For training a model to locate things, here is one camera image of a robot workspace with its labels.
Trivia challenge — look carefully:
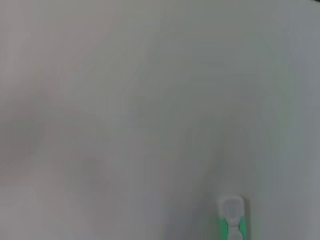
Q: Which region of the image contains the green white pen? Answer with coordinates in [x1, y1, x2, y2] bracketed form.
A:
[216, 195, 248, 240]

